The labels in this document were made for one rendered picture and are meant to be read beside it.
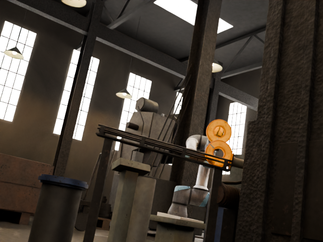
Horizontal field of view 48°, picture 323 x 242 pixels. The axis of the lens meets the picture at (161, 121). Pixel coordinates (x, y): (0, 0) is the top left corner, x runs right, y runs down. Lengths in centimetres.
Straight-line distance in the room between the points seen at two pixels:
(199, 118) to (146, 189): 339
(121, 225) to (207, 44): 408
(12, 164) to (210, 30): 376
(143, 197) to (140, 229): 19
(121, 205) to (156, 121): 550
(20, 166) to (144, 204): 186
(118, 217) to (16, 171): 168
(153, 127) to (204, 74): 237
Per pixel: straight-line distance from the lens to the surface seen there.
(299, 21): 208
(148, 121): 781
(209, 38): 606
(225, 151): 218
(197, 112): 556
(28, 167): 390
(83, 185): 238
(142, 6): 1117
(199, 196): 282
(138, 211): 229
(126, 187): 243
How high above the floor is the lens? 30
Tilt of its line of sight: 14 degrees up
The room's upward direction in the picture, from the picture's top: 10 degrees clockwise
